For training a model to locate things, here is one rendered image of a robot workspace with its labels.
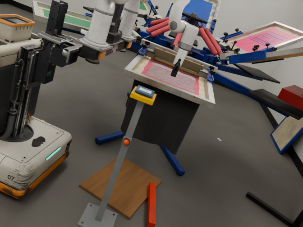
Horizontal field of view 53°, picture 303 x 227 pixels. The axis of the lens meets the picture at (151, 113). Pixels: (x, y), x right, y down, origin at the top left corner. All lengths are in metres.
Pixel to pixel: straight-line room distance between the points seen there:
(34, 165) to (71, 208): 0.40
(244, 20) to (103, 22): 5.22
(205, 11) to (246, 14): 2.40
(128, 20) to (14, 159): 1.10
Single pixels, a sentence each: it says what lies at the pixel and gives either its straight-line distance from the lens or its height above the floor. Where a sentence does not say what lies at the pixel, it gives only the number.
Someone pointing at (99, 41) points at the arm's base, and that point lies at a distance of 1.54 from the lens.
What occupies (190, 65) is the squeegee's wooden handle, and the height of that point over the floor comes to 1.03.
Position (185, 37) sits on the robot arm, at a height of 1.29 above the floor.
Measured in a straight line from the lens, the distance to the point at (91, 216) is 2.17.
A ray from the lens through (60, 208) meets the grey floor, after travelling 2.18.
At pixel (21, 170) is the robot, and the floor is 0.27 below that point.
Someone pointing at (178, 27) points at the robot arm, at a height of 1.33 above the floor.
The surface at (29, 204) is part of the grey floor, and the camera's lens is 2.17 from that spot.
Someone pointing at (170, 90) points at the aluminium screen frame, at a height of 0.97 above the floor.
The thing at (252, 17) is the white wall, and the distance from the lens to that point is 6.58.
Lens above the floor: 1.51
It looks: 23 degrees down
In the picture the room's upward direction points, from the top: 21 degrees clockwise
